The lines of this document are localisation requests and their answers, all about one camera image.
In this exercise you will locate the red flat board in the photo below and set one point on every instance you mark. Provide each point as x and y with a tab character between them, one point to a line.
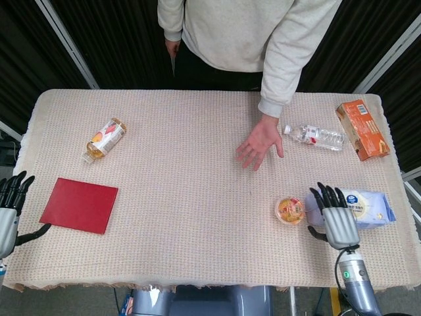
80	205

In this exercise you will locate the orange carton box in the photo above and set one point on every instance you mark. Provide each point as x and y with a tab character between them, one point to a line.
365	130

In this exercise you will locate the clear plastic water bottle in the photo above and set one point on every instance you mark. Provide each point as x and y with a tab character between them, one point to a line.
315	135

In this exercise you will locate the metal table leg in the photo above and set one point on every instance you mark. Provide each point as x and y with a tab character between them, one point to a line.
291	301

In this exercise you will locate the amber juice bottle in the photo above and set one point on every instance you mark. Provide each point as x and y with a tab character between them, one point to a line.
105	138

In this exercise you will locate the person's right forearm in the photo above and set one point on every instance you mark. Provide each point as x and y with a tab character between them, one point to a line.
171	19

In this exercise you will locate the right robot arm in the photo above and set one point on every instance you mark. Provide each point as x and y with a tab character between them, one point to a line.
356	279

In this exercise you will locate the person's left hand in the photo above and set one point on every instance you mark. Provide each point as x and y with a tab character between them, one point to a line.
263	140

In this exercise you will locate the aluminium frame bar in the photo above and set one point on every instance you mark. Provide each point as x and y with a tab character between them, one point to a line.
67	44
388	59

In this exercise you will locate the orange fruit cup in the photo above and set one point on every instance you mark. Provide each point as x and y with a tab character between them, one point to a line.
290	210

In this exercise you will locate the pale blue plastic bag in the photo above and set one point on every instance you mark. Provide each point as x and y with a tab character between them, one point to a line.
371	207

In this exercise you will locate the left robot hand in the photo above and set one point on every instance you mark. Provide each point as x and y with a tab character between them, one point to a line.
7	227

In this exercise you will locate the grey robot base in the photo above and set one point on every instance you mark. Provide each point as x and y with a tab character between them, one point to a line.
223	303

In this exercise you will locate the person's right hand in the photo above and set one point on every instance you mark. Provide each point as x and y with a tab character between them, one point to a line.
172	47

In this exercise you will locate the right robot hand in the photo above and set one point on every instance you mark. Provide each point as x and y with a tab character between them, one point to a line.
340	227

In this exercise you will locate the beige woven tablecloth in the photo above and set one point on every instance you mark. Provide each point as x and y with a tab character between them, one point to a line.
197	197

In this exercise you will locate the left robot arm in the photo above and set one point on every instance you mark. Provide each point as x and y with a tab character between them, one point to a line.
1	268

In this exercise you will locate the person's left forearm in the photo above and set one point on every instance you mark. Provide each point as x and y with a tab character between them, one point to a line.
283	82

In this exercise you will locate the black trousers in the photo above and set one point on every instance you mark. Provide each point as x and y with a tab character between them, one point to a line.
217	79

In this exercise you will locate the white sweater torso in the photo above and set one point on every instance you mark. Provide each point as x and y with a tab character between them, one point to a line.
237	29

